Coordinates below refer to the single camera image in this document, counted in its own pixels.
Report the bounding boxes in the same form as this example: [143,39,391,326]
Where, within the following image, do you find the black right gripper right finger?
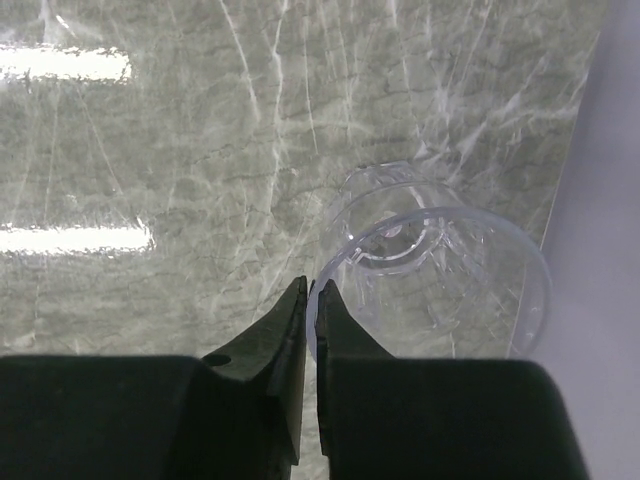
[315,282,588,479]

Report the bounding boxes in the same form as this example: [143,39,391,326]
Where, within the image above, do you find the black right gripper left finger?
[1,277,307,479]

